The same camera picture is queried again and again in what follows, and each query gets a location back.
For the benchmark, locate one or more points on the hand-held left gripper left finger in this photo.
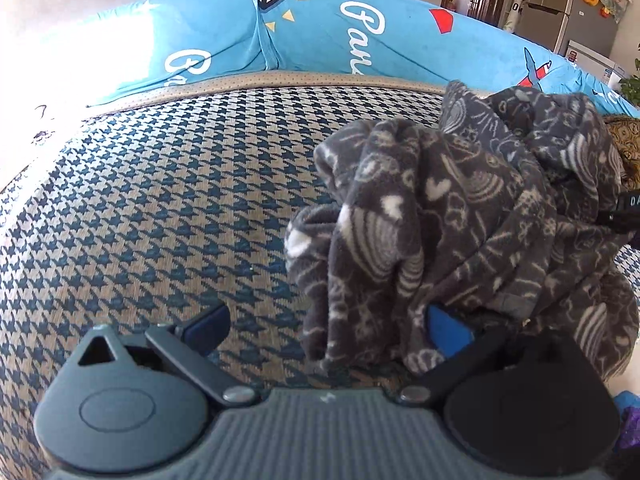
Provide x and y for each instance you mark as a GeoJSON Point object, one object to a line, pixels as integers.
{"type": "Point", "coordinates": [207, 329]}

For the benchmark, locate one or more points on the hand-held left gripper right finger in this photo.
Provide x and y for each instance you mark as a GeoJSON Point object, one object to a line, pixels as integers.
{"type": "Point", "coordinates": [447, 332]}

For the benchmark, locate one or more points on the grey doodle-print fleece jacket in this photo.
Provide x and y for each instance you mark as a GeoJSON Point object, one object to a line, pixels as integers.
{"type": "Point", "coordinates": [450, 210]}

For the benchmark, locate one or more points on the brown patterned cloth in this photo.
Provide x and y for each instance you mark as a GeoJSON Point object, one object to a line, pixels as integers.
{"type": "Point", "coordinates": [627, 135]}

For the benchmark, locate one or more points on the green potted plant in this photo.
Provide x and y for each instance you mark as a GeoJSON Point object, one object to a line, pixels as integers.
{"type": "Point", "coordinates": [632, 85]}

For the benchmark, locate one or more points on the houndstooth bed mat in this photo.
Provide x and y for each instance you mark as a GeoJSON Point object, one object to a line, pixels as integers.
{"type": "Point", "coordinates": [150, 210]}

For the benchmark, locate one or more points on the white chest freezer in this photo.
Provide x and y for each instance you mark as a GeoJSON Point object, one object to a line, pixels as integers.
{"type": "Point", "coordinates": [595, 62]}

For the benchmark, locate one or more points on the blue cloth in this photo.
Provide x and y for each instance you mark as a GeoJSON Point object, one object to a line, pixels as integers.
{"type": "Point", "coordinates": [629, 415]}

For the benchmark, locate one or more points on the grey refrigerator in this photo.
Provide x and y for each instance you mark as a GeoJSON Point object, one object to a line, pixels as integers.
{"type": "Point", "coordinates": [550, 0]}

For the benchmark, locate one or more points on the long blue printed pillow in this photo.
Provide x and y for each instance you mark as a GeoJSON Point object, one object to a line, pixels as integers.
{"type": "Point", "coordinates": [400, 35]}

